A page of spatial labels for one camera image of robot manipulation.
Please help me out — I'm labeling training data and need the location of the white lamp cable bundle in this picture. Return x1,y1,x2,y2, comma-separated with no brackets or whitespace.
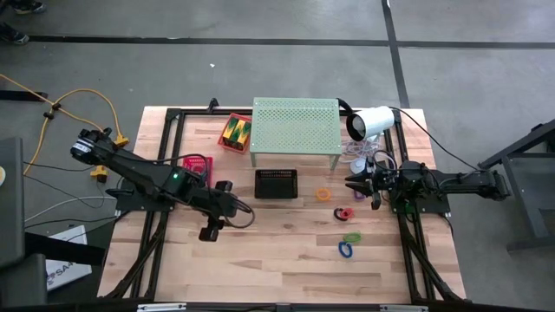
340,134,391,166

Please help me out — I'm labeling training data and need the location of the person's shoe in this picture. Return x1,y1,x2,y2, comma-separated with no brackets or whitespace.
0,23,30,47
10,0,47,14

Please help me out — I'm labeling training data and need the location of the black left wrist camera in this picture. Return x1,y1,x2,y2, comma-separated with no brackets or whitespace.
198,215,225,243

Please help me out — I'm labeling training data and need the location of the white floor cable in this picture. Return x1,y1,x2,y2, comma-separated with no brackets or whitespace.
23,195,119,224

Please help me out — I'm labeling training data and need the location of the short black floor bar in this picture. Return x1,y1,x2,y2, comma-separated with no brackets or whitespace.
0,89,49,103

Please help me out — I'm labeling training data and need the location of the thin black floor cable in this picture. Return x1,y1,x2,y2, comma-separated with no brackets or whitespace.
23,160,95,173

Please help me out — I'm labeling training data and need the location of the yellow extension cable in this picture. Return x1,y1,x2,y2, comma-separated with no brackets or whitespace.
0,72,130,182

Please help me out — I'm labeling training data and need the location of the wide black bar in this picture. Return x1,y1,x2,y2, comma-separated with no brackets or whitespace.
23,231,108,266

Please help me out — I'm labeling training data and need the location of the silver metal bracket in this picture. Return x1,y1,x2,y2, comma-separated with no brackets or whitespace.
136,302,188,312
379,303,430,312

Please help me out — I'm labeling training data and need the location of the black aluminium table frame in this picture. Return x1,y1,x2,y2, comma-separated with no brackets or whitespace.
103,97,468,304

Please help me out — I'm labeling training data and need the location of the white printed box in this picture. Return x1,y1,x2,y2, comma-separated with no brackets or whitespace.
45,224,94,292

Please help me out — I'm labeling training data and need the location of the green perforated metal shelf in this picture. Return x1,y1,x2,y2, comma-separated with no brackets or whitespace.
249,96,343,171

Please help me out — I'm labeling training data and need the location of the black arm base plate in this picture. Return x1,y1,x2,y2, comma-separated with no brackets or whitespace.
389,190,452,215
106,186,175,213

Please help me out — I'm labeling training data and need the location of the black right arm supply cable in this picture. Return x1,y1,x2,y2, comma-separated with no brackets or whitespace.
388,106,480,173

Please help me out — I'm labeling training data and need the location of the yellow green crayon box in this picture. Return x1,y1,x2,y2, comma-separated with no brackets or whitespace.
229,119,246,149
222,116,238,146
237,120,253,152

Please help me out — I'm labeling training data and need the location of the black plastic basket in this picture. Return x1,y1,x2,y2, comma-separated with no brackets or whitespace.
253,168,299,200

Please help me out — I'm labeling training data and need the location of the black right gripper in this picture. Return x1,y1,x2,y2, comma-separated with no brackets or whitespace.
345,163,398,197

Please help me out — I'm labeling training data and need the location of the black metal stand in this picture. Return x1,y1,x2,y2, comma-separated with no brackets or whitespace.
478,117,555,253

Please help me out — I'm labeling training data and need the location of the orange plastic basket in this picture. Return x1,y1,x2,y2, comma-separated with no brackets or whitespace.
218,113,253,155

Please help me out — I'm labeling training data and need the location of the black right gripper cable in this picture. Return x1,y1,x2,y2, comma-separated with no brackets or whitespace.
373,148,399,173

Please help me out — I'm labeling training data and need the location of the red plastic basket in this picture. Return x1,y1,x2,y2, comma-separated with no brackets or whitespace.
181,155,214,183

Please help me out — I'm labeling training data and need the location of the white camera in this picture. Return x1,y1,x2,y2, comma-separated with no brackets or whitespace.
345,105,396,175

